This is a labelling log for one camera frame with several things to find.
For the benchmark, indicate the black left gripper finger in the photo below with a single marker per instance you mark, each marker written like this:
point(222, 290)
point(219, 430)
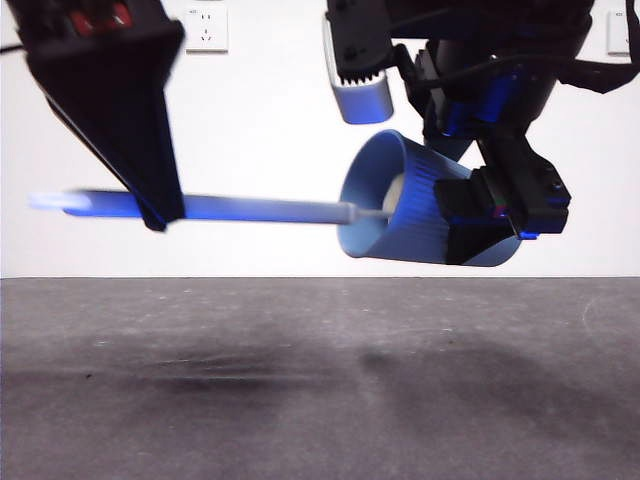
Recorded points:
point(120, 115)

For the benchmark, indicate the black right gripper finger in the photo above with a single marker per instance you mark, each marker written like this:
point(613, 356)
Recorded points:
point(472, 220)
point(450, 147)

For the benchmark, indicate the blue ribbed plastic cup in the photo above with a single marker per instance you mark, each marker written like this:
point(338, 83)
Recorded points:
point(420, 200)

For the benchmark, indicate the pale grey right wrist camera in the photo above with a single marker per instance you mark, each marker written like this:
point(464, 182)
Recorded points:
point(365, 102)

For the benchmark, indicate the white wall socket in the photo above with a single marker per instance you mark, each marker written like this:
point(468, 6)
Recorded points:
point(210, 30)
point(619, 35)

